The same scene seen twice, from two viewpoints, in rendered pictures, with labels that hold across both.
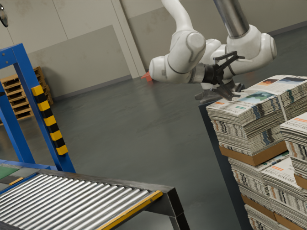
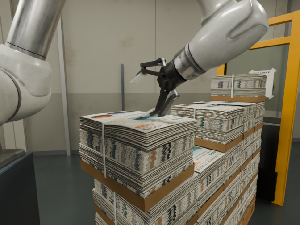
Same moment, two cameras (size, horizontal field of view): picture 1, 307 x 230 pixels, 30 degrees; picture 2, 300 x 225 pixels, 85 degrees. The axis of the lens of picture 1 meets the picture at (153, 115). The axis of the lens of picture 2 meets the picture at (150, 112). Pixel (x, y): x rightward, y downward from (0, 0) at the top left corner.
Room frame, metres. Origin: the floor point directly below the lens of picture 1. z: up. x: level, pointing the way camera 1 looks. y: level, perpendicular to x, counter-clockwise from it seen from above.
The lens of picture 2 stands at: (2.56, 0.13, 1.17)
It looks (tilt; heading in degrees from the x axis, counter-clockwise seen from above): 8 degrees down; 239
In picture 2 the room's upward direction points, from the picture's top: straight up
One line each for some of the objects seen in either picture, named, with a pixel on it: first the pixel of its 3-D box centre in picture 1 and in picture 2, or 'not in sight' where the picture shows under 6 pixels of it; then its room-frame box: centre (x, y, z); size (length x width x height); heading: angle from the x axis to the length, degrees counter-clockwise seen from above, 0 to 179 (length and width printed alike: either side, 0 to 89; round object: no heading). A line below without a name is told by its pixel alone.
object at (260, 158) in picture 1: (251, 147); (156, 175); (2.25, -0.33, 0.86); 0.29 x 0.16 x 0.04; 17
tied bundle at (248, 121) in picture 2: not in sight; (223, 117); (1.40, -0.65, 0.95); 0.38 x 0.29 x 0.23; 105
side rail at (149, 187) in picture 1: (97, 188); not in sight; (2.84, 0.40, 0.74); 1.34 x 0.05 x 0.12; 33
